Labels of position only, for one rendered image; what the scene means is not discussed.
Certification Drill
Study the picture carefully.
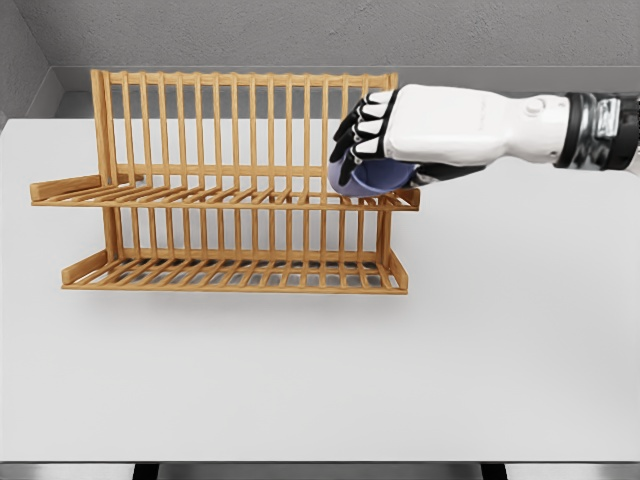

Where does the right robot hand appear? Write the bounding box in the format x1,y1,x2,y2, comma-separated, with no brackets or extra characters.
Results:
329,83,512,189

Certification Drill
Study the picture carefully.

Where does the blue cup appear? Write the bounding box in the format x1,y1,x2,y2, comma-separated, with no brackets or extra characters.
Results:
327,155,419,198

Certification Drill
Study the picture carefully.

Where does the wooden two-tier dish rack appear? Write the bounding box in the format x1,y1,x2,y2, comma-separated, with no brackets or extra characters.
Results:
29,68,422,295

